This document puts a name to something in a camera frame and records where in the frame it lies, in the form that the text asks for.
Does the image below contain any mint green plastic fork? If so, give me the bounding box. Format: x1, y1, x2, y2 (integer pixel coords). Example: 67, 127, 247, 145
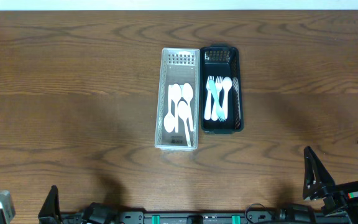
208, 76, 226, 122

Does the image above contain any white spoon lowest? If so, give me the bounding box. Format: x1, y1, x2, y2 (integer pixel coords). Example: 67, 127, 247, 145
163, 85, 175, 133

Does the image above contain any white plastic fork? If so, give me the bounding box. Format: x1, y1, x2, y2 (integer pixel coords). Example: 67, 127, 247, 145
213, 76, 225, 122
204, 76, 214, 120

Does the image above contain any white thick plastic spoon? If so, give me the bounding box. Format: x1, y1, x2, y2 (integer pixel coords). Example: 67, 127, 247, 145
222, 77, 232, 119

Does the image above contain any dark green mesh basket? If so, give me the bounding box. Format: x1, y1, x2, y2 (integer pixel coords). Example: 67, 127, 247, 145
200, 44, 244, 134

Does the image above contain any clear plastic mesh basket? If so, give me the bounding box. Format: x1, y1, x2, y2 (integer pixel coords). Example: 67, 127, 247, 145
155, 48, 200, 151

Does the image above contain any right black cable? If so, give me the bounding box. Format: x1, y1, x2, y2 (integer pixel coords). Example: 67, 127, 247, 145
244, 202, 270, 224

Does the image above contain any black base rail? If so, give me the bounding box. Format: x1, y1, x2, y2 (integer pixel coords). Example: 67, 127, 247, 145
119, 210, 350, 224

